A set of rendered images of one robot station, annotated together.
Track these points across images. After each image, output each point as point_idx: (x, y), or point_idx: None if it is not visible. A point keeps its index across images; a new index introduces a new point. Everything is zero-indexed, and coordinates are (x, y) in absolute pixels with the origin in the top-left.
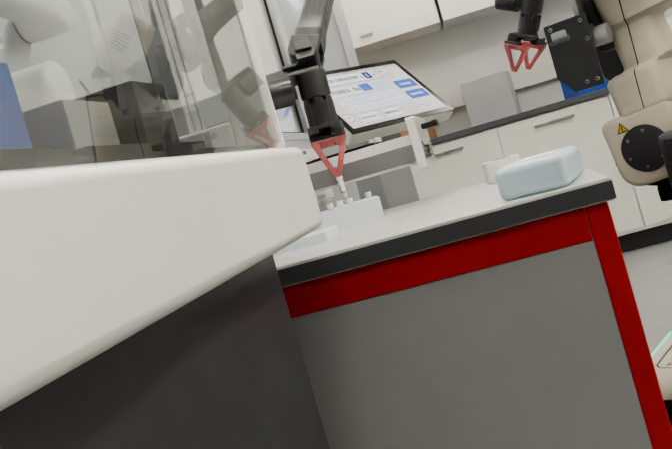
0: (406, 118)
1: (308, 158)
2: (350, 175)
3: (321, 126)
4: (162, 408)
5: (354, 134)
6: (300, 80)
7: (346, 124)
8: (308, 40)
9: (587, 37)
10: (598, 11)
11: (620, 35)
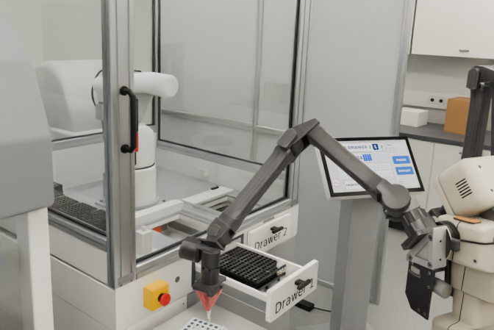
0: (268, 290)
1: (267, 227)
2: (234, 295)
3: (199, 288)
4: None
5: (331, 197)
6: (201, 253)
7: (331, 187)
8: (217, 231)
9: (428, 287)
10: (450, 270)
11: (456, 295)
